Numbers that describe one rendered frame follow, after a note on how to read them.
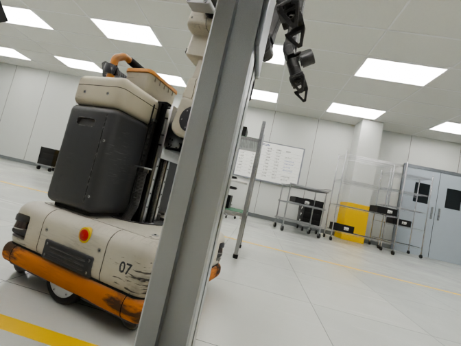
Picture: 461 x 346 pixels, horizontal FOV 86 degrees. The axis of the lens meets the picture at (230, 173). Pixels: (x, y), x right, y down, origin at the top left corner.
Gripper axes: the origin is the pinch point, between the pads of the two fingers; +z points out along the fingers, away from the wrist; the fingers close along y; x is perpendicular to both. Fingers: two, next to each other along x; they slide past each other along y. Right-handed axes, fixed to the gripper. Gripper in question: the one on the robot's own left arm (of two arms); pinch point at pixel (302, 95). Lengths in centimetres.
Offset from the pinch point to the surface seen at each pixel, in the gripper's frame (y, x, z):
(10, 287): -61, 107, 58
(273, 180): 543, 141, -74
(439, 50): 282, -182, -132
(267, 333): -15, 36, 93
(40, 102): 307, 744, -466
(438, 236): 676, -196, 149
